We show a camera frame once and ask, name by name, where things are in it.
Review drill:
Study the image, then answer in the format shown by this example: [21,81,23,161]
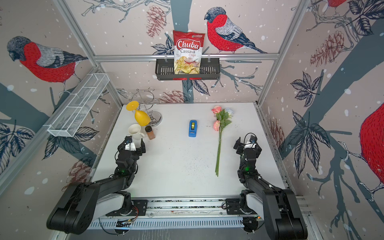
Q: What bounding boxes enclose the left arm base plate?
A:
[106,200,148,218]

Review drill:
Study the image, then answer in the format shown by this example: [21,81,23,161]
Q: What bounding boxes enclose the Chuba cassava chips bag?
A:
[173,31,205,75]

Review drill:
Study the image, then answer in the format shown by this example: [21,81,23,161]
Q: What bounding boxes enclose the brown spice jar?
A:
[145,126,156,140]

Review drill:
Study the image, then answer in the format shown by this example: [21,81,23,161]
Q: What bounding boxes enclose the black wire wall basket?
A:
[155,57,221,81]

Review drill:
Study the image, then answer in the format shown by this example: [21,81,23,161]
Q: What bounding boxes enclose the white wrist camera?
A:
[123,136,136,152]
[245,135,258,149]

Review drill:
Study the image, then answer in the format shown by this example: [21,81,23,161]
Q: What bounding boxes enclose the blue tape dispenser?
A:
[189,120,197,138]

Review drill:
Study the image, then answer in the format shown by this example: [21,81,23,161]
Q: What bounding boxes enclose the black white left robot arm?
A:
[46,136,146,235]

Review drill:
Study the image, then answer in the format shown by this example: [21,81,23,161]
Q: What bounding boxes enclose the chrome wire glass rack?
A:
[129,87,163,127]

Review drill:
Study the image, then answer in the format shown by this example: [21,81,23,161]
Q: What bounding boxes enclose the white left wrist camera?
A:
[123,136,136,152]

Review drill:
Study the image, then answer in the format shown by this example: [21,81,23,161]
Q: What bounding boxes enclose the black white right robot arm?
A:
[234,135,308,240]

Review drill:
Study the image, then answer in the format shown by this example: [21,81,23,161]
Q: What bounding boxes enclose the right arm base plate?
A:
[222,198,259,216]

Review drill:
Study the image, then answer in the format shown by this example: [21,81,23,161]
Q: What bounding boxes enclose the white mesh wall shelf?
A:
[48,73,110,137]

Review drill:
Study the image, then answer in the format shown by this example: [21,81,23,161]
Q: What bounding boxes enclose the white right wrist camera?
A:
[245,135,258,149]

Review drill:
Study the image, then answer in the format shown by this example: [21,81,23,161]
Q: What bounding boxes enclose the white ceramic mug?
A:
[128,124,145,141]

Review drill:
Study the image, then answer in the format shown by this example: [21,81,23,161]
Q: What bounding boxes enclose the yellow plastic wine glass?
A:
[126,101,151,127]

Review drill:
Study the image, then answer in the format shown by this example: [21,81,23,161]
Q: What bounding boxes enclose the pink flower bouquet green stems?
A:
[212,106,234,177]

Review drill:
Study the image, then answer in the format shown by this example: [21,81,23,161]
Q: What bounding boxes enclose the aluminium front rail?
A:
[94,195,227,218]

